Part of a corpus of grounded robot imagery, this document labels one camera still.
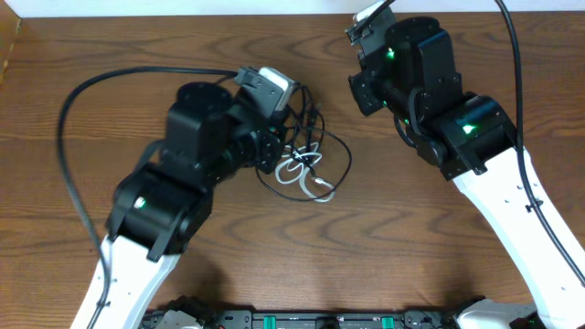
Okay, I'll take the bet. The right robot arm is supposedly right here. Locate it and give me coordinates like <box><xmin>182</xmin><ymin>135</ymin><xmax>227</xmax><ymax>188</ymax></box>
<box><xmin>347</xmin><ymin>11</ymin><xmax>584</xmax><ymax>328</ymax></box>

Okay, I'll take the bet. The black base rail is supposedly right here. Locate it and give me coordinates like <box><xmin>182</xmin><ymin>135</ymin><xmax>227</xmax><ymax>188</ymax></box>
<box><xmin>141</xmin><ymin>295</ymin><xmax>540</xmax><ymax>329</ymax></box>

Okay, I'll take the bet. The black USB cable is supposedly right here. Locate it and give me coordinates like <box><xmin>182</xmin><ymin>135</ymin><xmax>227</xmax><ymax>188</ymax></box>
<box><xmin>254</xmin><ymin>84</ymin><xmax>354</xmax><ymax>203</ymax></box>

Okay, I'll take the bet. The white cable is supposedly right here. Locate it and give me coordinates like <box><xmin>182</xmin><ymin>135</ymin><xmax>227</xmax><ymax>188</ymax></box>
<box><xmin>273</xmin><ymin>142</ymin><xmax>337</xmax><ymax>203</ymax></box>

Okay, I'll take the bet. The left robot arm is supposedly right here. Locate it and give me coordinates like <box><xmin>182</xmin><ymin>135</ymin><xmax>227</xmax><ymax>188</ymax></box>
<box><xmin>72</xmin><ymin>81</ymin><xmax>293</xmax><ymax>328</ymax></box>

